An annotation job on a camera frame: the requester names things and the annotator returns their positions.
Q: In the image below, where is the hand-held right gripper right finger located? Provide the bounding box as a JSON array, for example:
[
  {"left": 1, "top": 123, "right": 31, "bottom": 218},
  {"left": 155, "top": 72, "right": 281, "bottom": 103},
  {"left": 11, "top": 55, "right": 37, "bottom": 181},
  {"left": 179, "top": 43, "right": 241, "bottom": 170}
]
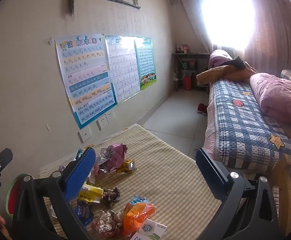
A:
[{"left": 195, "top": 147, "right": 279, "bottom": 240}]

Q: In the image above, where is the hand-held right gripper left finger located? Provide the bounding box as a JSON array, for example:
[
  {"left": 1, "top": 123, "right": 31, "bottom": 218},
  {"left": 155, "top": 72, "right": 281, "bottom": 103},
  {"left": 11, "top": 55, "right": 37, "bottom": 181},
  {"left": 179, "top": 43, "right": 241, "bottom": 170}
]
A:
[{"left": 12, "top": 147, "right": 97, "bottom": 240}]

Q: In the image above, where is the blue white plastic wrapper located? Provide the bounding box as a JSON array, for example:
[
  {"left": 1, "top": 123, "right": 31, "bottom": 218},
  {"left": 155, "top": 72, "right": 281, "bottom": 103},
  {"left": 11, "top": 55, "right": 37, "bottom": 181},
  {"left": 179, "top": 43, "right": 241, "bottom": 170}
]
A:
[{"left": 74, "top": 148, "right": 89, "bottom": 163}]

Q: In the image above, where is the green and red bin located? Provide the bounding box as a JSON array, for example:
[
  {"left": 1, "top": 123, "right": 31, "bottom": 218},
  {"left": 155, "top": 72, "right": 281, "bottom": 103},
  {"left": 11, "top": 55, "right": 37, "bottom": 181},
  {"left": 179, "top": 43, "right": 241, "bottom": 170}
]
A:
[{"left": 5, "top": 176, "right": 23, "bottom": 217}]

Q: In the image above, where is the yellow paper wrapper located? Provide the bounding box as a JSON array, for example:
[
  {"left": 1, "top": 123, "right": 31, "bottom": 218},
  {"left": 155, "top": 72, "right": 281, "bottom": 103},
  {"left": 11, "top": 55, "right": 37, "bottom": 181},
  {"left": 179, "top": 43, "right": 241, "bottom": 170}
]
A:
[{"left": 78, "top": 184, "right": 104, "bottom": 203}]

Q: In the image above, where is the purple foil wrapper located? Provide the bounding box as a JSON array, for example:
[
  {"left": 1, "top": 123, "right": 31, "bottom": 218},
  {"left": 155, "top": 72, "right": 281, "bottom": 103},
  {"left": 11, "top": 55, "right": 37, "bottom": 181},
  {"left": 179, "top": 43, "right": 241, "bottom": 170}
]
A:
[{"left": 99, "top": 143, "right": 128, "bottom": 174}]

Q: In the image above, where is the brown foil wrapper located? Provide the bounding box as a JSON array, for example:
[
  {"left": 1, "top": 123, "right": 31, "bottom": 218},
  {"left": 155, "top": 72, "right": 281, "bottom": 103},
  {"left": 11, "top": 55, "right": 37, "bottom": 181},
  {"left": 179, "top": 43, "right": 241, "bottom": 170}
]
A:
[{"left": 102, "top": 187, "right": 121, "bottom": 207}]

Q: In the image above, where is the striped yellow table cloth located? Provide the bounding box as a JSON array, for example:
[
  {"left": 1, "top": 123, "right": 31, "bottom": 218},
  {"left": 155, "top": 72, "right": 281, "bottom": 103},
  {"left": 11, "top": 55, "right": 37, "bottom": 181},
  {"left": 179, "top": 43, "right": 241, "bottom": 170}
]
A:
[{"left": 39, "top": 124, "right": 223, "bottom": 240}]

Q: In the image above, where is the dark blue snack packet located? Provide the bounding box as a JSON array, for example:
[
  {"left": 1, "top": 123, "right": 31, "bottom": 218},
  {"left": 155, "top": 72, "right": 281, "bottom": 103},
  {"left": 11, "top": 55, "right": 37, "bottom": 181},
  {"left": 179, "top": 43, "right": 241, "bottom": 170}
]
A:
[{"left": 77, "top": 200, "right": 94, "bottom": 227}]

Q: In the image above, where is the small yellow brown wrapper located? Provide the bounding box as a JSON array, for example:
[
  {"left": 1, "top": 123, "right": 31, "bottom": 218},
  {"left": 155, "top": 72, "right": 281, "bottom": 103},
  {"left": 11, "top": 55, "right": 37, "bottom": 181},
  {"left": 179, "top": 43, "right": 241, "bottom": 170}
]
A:
[{"left": 116, "top": 159, "right": 137, "bottom": 174}]

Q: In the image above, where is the silver brown crumpled wrapper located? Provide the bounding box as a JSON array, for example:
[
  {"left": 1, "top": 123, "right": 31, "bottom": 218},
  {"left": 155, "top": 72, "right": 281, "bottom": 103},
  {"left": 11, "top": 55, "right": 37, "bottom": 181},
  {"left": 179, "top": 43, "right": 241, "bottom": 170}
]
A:
[{"left": 92, "top": 209, "right": 123, "bottom": 238}]

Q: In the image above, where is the light blue wrapper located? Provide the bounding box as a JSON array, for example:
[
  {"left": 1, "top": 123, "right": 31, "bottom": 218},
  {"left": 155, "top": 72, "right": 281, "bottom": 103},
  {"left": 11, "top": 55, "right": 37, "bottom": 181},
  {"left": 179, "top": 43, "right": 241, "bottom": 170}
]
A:
[{"left": 129, "top": 196, "right": 151, "bottom": 207}]

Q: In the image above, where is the orange plastic bag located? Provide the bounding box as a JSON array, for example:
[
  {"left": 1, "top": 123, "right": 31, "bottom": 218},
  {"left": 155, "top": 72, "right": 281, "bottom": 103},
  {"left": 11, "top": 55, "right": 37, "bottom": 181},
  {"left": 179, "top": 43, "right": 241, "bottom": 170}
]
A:
[{"left": 122, "top": 202, "right": 156, "bottom": 237}]

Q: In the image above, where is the red box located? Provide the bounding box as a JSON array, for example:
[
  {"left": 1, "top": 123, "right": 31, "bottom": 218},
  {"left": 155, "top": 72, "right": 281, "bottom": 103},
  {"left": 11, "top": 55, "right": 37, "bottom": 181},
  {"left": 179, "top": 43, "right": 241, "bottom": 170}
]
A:
[{"left": 183, "top": 74, "right": 194, "bottom": 91}]

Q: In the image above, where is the white green carton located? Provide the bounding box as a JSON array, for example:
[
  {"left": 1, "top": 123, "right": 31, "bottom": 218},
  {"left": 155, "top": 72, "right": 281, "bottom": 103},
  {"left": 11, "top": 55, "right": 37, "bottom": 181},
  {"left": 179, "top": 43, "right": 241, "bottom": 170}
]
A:
[{"left": 142, "top": 218, "right": 169, "bottom": 238}]

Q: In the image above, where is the white card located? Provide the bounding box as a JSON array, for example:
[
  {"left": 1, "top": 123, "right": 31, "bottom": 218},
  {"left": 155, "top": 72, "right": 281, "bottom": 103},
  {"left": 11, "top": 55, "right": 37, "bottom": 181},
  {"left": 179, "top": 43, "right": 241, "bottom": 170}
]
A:
[{"left": 130, "top": 232, "right": 151, "bottom": 240}]

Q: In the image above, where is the orange brown blanket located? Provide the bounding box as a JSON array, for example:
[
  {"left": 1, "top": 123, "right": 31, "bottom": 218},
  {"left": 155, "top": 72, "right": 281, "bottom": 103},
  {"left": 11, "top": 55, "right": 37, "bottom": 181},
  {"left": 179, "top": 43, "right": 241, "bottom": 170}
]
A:
[{"left": 196, "top": 65, "right": 257, "bottom": 85}]

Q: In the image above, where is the pink duvet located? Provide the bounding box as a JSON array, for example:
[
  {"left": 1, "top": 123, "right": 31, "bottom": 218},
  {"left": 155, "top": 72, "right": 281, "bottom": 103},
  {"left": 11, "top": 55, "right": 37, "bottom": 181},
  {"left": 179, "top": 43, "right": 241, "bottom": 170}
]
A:
[{"left": 249, "top": 72, "right": 291, "bottom": 128}]

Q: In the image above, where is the dark garment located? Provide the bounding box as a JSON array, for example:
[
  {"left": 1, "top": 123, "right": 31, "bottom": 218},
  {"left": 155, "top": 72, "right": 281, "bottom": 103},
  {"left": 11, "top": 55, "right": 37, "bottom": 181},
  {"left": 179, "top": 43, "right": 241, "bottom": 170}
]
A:
[{"left": 219, "top": 56, "right": 247, "bottom": 72}]

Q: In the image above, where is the folded purple duvet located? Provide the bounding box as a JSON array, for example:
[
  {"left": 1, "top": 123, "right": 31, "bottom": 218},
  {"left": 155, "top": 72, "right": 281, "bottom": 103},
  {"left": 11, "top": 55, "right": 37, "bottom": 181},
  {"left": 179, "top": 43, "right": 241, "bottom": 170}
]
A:
[{"left": 209, "top": 49, "right": 236, "bottom": 69}]

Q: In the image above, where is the dark shelf desk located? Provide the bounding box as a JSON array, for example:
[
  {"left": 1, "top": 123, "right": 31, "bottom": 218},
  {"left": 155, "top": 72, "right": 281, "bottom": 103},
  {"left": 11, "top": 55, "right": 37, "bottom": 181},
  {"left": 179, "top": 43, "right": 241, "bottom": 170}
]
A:
[{"left": 172, "top": 52, "right": 211, "bottom": 94}]

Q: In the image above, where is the pink curtain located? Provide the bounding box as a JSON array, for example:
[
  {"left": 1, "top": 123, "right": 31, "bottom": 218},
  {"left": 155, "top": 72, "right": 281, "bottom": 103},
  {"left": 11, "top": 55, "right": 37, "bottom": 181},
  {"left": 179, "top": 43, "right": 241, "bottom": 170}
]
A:
[{"left": 172, "top": 0, "right": 291, "bottom": 80}]

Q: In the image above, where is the white blank wall plate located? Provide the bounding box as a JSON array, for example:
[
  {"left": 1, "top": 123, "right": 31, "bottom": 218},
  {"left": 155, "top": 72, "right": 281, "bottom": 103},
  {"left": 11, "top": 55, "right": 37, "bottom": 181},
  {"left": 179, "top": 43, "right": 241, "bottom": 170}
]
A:
[{"left": 77, "top": 129, "right": 92, "bottom": 143}]

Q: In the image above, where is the white wall socket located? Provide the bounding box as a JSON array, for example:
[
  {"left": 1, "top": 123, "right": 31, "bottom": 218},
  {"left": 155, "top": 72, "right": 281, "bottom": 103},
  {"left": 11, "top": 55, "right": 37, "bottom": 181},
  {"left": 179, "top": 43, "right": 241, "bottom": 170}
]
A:
[
  {"left": 97, "top": 118, "right": 109, "bottom": 131},
  {"left": 105, "top": 111, "right": 116, "bottom": 124}
]

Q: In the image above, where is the wooden bed frame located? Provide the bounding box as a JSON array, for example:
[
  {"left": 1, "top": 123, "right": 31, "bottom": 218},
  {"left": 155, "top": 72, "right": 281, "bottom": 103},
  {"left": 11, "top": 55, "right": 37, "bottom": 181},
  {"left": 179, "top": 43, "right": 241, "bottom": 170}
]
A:
[{"left": 272, "top": 154, "right": 291, "bottom": 235}]

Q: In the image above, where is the large blue letter wall poster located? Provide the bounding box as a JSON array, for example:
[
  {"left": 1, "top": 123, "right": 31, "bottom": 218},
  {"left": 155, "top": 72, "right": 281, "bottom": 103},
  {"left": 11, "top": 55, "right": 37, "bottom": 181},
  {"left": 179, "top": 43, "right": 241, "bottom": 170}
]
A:
[{"left": 55, "top": 33, "right": 117, "bottom": 130}]

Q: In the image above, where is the white pink chart wall poster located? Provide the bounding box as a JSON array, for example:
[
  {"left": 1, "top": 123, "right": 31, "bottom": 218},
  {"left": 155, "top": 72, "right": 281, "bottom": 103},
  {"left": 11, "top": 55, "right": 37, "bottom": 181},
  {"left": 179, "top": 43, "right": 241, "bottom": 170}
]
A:
[{"left": 104, "top": 35, "right": 141, "bottom": 104}]

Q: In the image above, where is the green blue number wall poster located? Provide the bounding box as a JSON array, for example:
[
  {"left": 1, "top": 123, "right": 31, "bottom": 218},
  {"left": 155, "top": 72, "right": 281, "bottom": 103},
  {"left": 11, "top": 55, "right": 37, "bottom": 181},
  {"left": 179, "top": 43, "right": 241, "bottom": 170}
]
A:
[{"left": 134, "top": 37, "right": 158, "bottom": 91}]

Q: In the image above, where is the black wall rail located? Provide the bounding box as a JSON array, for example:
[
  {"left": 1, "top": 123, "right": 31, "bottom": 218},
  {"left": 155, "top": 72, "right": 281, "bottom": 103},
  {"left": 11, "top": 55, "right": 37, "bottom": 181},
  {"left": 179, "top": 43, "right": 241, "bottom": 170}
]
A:
[{"left": 104, "top": 0, "right": 141, "bottom": 10}]

